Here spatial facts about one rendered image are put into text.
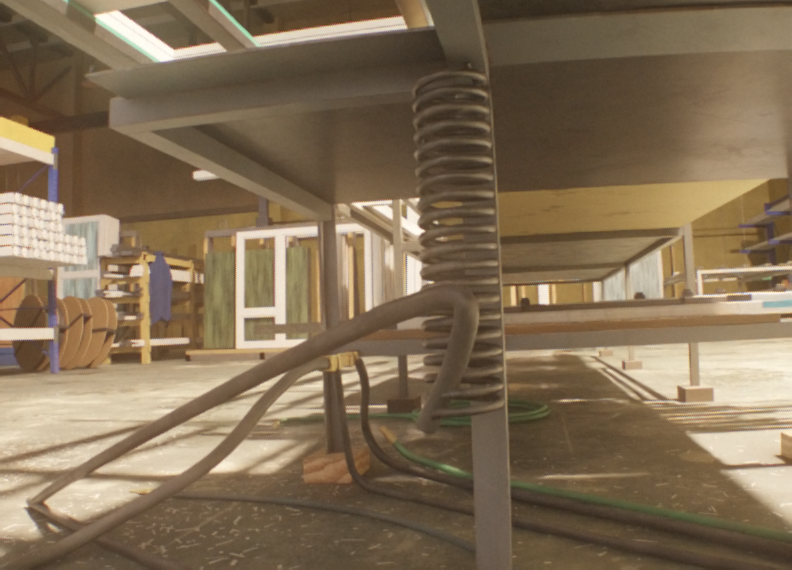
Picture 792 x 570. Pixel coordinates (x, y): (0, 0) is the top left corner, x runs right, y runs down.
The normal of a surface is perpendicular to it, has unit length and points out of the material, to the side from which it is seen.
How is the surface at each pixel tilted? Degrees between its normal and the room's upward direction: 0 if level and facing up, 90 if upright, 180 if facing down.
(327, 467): 90
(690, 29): 180
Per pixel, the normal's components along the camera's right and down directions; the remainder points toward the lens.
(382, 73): -0.17, -0.04
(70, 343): -0.58, -0.20
